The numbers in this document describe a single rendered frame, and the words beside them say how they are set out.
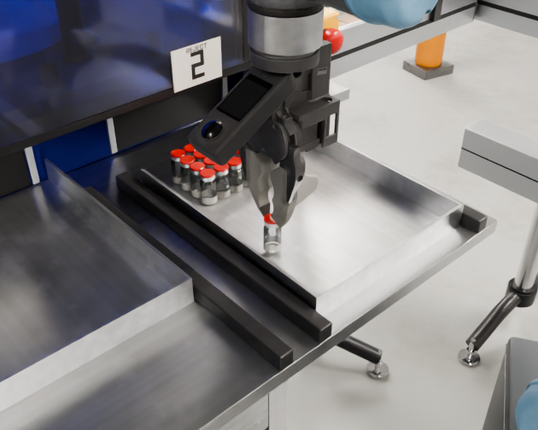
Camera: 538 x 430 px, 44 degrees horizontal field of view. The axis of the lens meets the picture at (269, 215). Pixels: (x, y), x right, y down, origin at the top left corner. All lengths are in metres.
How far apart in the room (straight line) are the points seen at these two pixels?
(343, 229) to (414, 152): 1.97
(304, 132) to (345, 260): 0.17
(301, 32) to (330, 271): 0.29
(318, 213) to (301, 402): 0.97
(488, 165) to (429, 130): 1.16
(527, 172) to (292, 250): 1.07
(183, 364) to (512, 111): 2.72
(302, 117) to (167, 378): 0.30
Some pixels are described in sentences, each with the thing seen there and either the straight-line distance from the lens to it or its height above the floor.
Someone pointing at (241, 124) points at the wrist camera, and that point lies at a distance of 0.67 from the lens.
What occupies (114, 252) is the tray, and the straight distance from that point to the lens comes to 0.85.
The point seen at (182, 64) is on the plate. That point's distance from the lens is 0.96.
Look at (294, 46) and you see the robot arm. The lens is 0.66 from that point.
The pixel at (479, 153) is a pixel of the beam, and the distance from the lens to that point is 1.86.
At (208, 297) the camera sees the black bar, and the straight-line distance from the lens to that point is 0.74.
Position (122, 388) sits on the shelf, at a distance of 0.69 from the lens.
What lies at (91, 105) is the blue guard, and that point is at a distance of 0.90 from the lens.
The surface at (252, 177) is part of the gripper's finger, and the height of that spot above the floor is 0.98.
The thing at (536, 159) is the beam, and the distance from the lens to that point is 1.78.
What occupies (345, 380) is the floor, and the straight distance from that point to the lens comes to 1.85.
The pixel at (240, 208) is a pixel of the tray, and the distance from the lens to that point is 0.90.
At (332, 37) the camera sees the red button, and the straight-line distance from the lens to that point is 1.10.
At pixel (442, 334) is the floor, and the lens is 2.01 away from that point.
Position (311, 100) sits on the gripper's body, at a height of 1.08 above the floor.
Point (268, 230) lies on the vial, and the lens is 0.80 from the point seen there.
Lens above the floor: 1.40
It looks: 36 degrees down
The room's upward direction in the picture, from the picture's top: straight up
